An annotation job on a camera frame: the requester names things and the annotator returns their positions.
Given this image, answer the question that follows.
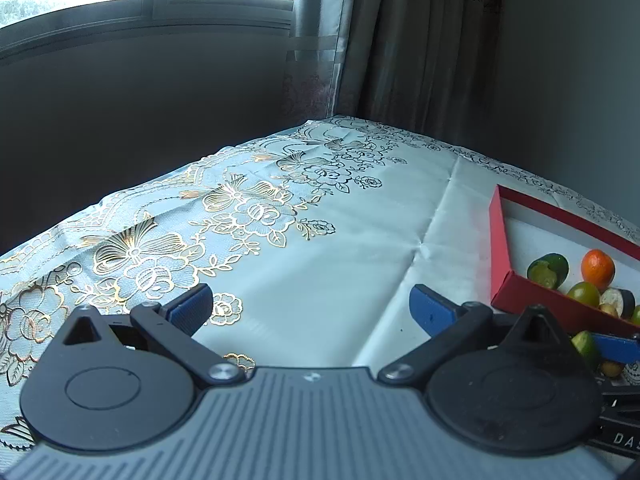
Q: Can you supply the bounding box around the yellow-green lime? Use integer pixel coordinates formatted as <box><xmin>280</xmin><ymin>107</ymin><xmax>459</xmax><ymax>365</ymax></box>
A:
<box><xmin>566</xmin><ymin>281</ymin><xmax>601</xmax><ymax>309</ymax></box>

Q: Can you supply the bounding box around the sheer embroidered curtain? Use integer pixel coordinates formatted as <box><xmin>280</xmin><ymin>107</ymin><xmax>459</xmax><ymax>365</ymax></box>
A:
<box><xmin>280</xmin><ymin>0</ymin><xmax>366</xmax><ymax>122</ymax></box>

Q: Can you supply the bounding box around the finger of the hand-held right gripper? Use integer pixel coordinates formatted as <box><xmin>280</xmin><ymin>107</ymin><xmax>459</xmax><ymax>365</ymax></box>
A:
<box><xmin>592</xmin><ymin>332</ymin><xmax>640</xmax><ymax>365</ymax></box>

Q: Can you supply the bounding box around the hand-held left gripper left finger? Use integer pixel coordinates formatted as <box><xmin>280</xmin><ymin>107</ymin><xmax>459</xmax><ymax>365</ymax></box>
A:
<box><xmin>62</xmin><ymin>282</ymin><xmax>246</xmax><ymax>389</ymax></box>

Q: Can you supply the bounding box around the floral gold-print tablecloth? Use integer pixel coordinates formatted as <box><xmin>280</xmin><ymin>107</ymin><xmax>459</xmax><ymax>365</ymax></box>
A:
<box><xmin>0</xmin><ymin>115</ymin><xmax>640</xmax><ymax>461</ymax></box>

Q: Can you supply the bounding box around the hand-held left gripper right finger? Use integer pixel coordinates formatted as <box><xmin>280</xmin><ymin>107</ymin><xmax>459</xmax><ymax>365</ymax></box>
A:
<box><xmin>377</xmin><ymin>284</ymin><xmax>573</xmax><ymax>389</ymax></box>

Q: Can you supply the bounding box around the red cardboard box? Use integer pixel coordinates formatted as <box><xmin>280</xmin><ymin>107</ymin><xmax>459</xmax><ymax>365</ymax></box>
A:
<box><xmin>490</xmin><ymin>184</ymin><xmax>640</xmax><ymax>342</ymax></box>

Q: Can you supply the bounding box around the dark cut fruit half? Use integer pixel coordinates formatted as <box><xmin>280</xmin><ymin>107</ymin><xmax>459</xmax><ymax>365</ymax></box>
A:
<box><xmin>600</xmin><ymin>287</ymin><xmax>636</xmax><ymax>319</ymax></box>

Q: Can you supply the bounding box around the green avocado half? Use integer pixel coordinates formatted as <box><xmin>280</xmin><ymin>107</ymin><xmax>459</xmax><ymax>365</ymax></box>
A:
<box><xmin>526</xmin><ymin>253</ymin><xmax>570</xmax><ymax>290</ymax></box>

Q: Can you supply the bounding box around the grey patterned curtain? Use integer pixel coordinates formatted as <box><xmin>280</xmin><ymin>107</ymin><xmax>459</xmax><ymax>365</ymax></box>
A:
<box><xmin>350</xmin><ymin>0</ymin><xmax>506</xmax><ymax>136</ymax></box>

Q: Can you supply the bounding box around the orange tangerine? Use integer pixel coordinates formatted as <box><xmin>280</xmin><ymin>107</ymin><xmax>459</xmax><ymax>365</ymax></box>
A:
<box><xmin>581</xmin><ymin>249</ymin><xmax>616</xmax><ymax>285</ymax></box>

